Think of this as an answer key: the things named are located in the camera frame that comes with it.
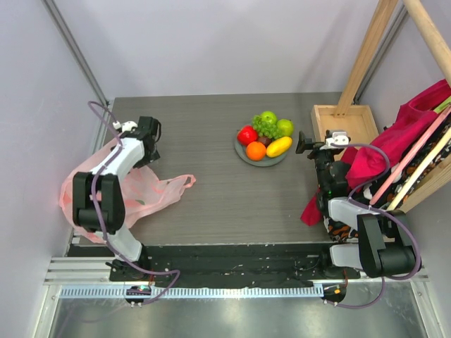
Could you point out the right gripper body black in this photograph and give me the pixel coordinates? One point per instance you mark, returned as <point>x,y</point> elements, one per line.
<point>313,148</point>

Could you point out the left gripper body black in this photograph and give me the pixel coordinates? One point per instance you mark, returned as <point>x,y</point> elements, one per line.
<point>149,157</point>

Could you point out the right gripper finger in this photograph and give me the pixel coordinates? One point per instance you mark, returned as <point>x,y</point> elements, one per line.
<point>302,147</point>
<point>303,139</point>

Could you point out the green pear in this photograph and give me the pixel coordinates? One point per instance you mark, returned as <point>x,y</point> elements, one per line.
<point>285,127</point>

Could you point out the orange fruit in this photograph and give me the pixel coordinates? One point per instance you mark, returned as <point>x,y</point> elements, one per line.
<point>255,151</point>

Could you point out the pink plastic bag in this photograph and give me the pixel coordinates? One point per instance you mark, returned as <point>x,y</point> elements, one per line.
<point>143,192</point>

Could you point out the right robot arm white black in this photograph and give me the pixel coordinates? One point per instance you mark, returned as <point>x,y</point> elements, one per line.
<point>385,247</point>

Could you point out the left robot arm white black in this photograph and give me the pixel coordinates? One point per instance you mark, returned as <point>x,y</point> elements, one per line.
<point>98,203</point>

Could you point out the dark purple plum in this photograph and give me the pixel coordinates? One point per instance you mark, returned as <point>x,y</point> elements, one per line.
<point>266,141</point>

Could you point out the magenta cloth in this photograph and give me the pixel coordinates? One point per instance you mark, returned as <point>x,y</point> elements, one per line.
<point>373,163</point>

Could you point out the green grapes bunch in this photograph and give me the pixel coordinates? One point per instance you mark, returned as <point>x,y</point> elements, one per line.
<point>265,129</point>

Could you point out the green apple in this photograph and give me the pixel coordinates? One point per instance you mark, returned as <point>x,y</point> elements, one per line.
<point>269,117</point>

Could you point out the grey plate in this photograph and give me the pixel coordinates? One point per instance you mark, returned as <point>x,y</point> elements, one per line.
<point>265,162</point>

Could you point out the patterned black orange cloth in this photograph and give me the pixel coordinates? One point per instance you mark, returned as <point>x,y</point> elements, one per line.
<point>340,232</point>

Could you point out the cream hanger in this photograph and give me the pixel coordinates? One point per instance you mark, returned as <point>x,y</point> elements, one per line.
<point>418,171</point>

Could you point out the wooden round pole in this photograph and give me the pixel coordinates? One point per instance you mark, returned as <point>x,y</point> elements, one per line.
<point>431,35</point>

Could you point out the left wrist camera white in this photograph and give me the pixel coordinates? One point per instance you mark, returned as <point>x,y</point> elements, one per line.
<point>124,127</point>

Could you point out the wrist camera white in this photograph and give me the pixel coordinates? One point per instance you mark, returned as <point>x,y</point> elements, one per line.
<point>336,138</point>
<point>124,127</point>

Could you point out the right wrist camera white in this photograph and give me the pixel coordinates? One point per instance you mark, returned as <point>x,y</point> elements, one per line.
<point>336,138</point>

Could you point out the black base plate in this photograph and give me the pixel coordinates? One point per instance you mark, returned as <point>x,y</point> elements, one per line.
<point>248,265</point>

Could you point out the wooden upright post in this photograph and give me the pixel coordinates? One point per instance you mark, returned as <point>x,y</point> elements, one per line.
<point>372,38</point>

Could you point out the aluminium frame rail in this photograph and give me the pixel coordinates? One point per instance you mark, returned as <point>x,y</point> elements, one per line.
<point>77,54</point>

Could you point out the white slotted cable duct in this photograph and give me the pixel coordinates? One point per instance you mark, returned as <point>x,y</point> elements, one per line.
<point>143,292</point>

